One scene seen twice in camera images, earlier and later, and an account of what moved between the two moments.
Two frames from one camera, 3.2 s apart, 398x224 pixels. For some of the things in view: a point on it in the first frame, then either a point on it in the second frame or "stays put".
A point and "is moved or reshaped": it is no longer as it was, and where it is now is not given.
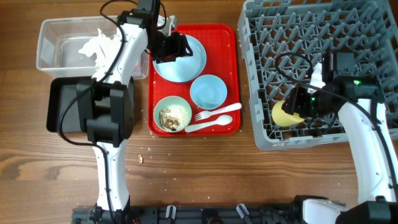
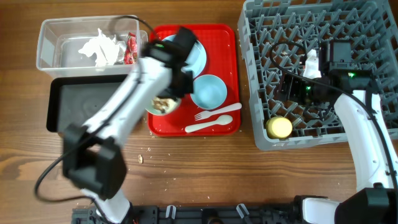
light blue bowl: (208, 92) stays put
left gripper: (178, 48) -> (168, 93)
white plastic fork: (206, 114) stays put
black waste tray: (60, 90) stays put
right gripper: (292, 104) -> (285, 88)
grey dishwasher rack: (282, 40) stays put
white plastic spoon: (221, 119) stays put
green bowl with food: (172, 114) is moved or reshaped
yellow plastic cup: (283, 118) -> (278, 127)
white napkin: (104, 48) stays put
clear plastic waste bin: (60, 40) stays put
